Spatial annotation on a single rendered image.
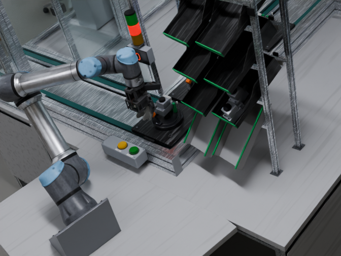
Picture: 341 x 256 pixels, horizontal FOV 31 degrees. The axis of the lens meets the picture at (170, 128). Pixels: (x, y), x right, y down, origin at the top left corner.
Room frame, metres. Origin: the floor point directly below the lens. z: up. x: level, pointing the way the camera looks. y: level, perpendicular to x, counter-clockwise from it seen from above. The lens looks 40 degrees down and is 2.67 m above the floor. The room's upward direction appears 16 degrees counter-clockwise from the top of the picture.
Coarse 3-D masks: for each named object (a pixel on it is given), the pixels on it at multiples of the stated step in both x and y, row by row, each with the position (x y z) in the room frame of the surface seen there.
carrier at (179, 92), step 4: (184, 80) 2.36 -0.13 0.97; (180, 84) 2.33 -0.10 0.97; (184, 84) 2.32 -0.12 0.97; (188, 84) 2.29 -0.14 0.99; (176, 88) 2.31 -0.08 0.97; (180, 88) 2.30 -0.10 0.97; (184, 88) 2.29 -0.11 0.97; (188, 88) 2.26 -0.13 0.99; (172, 92) 2.29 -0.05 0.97; (176, 92) 2.28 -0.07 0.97; (180, 92) 2.27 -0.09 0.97; (184, 92) 2.26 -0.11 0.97; (172, 96) 2.26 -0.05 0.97; (176, 96) 2.25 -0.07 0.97; (180, 96) 2.25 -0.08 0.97; (184, 96) 2.24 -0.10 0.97; (176, 100) 2.24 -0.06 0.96; (180, 100) 2.22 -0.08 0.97
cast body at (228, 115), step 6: (228, 102) 1.73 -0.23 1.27; (240, 102) 1.75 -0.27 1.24; (222, 108) 1.73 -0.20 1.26; (228, 108) 1.70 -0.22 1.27; (234, 108) 1.70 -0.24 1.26; (240, 108) 1.71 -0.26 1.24; (228, 114) 1.69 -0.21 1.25; (234, 114) 1.70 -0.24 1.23; (240, 114) 1.71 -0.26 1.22; (228, 120) 1.70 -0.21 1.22; (234, 120) 1.70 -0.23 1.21
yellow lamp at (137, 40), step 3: (141, 33) 2.31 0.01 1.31; (132, 36) 2.30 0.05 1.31; (135, 36) 2.30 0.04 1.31; (138, 36) 2.30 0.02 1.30; (141, 36) 2.31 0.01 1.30; (132, 39) 2.31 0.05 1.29; (135, 39) 2.30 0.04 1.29; (138, 39) 2.30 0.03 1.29; (141, 39) 2.30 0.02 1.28; (132, 42) 2.32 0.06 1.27; (135, 42) 2.30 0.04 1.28; (138, 42) 2.30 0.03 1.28; (141, 42) 2.30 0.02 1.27
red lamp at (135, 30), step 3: (138, 24) 2.31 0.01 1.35; (129, 27) 2.31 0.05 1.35; (132, 27) 2.30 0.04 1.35; (135, 27) 2.30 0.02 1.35; (138, 27) 2.30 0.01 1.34; (129, 30) 2.31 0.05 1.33; (132, 30) 2.30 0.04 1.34; (135, 30) 2.30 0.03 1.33; (138, 30) 2.30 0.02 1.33; (132, 33) 2.30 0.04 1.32; (135, 33) 2.30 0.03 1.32; (138, 33) 2.30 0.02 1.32
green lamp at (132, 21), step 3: (135, 12) 2.32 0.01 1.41; (132, 15) 2.30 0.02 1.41; (135, 15) 2.31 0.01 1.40; (126, 18) 2.31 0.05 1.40; (129, 18) 2.30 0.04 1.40; (132, 18) 2.30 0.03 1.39; (135, 18) 2.30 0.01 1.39; (126, 21) 2.31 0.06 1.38; (129, 21) 2.30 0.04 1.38; (132, 21) 2.30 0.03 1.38; (135, 21) 2.30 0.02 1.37; (138, 21) 2.32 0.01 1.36; (129, 24) 2.30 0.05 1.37; (132, 24) 2.30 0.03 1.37; (135, 24) 2.30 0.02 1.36
